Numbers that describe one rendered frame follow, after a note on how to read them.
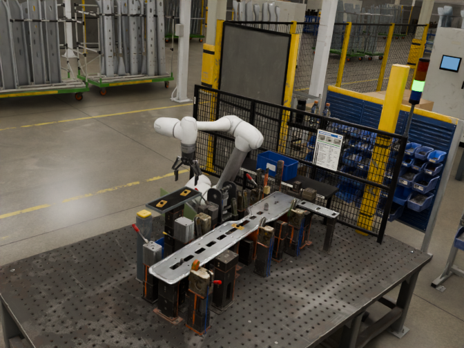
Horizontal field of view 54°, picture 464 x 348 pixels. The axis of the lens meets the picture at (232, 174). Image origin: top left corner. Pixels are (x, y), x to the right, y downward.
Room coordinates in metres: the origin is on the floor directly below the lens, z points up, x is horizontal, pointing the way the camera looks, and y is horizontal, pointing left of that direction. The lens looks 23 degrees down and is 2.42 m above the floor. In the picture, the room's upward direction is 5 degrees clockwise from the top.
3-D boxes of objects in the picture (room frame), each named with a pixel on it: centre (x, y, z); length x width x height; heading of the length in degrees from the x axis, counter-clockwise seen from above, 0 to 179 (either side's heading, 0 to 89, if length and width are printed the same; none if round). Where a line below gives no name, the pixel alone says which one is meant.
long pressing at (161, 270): (2.48, -0.06, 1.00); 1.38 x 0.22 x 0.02; 146
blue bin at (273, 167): (3.40, -0.35, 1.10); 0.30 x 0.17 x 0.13; 51
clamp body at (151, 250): (2.11, 0.40, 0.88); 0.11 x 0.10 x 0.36; 56
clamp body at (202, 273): (1.91, 0.10, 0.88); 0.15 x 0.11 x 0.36; 56
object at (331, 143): (3.30, -0.72, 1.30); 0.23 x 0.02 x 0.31; 56
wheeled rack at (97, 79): (10.17, 2.58, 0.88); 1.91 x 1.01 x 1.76; 137
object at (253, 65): (5.25, -0.12, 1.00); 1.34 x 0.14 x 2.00; 45
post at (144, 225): (2.28, 0.48, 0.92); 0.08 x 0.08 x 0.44; 56
